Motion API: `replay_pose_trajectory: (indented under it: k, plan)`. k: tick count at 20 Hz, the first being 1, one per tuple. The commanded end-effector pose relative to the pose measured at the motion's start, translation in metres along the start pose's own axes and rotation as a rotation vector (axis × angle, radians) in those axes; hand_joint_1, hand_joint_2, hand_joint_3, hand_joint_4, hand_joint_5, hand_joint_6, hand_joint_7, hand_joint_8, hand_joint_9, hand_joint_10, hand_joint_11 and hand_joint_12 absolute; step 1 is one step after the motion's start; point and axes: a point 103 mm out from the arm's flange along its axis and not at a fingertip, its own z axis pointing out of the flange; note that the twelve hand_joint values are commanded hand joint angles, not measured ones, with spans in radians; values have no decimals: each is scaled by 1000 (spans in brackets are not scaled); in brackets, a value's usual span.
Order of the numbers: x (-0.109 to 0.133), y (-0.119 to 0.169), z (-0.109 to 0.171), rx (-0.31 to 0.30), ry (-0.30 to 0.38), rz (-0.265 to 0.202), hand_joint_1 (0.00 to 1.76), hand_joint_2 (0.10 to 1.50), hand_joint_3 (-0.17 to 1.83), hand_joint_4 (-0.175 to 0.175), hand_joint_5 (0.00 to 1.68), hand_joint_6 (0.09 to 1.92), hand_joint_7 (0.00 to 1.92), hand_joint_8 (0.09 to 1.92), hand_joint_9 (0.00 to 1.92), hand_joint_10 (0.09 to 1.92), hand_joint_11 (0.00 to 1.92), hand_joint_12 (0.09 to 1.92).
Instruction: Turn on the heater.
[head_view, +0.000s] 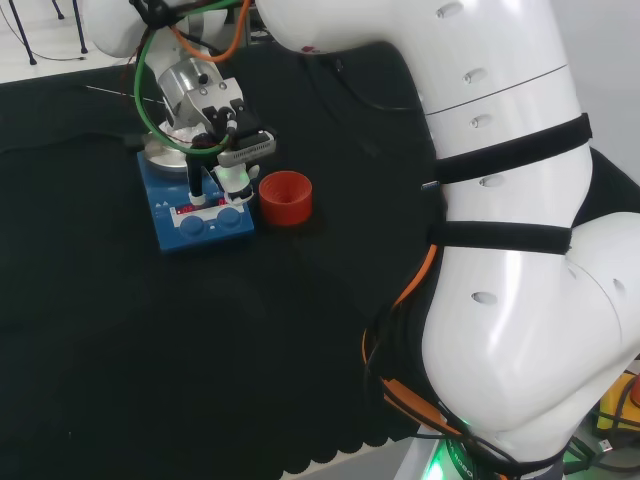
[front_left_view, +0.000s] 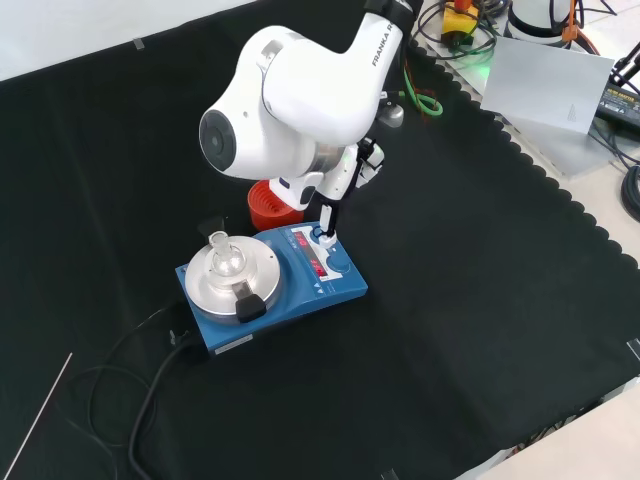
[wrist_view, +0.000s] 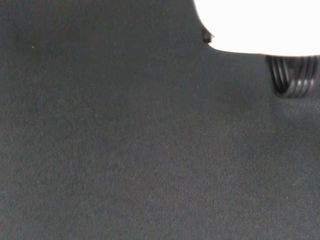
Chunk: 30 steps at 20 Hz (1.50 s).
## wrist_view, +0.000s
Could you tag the black bench cloth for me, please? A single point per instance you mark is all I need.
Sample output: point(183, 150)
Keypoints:
point(125, 150)

